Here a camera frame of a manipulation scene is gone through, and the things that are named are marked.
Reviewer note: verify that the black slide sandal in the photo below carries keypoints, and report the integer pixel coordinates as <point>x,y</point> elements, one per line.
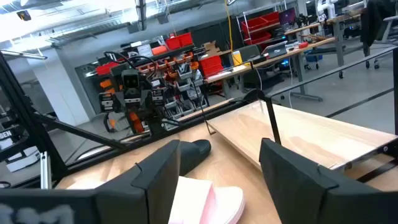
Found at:
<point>194,152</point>

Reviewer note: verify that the black hanging jacket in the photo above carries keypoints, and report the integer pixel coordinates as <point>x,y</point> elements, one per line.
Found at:
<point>373,21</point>

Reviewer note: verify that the purple lit monitor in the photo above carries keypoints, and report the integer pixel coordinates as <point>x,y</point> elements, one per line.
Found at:
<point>286,17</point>

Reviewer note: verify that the yellow box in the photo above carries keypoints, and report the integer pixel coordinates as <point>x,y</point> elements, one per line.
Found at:
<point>237,58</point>

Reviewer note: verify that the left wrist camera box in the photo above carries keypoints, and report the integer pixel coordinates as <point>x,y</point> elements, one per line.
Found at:
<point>130,79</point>

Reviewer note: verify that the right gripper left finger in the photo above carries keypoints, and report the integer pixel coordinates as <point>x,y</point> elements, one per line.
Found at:
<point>149,186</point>

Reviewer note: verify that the silver aluminium extrusion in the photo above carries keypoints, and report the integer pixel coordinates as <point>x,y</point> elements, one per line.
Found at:
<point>46,171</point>

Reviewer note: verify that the open grey laptop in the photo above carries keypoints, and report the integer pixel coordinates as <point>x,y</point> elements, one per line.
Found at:
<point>275,49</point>

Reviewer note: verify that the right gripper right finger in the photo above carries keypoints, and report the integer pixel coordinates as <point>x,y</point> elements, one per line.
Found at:
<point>295,186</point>

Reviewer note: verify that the red storage bin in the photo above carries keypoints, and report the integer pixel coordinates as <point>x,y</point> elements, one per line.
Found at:
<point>258,38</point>
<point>253,24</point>
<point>172,43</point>
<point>185,39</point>
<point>271,18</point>
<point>107,68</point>
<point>211,66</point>

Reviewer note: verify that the white humanoid robot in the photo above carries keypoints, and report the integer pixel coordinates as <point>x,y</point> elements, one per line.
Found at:
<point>326,7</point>

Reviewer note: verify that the pink slide sandal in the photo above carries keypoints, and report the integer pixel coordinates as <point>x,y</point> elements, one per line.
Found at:
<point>217,202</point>

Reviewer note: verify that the wooden top grey desk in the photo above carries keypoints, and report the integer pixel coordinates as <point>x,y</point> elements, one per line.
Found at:
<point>299,74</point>
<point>339,43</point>

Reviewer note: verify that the storage rack with small bins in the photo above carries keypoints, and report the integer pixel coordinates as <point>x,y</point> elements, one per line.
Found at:
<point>183,74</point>

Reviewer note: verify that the cardboard box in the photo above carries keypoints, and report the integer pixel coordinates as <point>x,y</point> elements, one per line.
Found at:
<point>211,48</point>

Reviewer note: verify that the black office chair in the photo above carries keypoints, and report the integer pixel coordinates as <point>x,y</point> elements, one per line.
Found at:
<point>250,51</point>

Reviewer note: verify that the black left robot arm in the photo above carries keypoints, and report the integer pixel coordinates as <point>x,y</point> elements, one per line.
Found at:
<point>154,119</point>

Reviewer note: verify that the orange storage bin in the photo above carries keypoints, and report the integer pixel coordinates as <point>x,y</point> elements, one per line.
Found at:
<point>159,50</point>

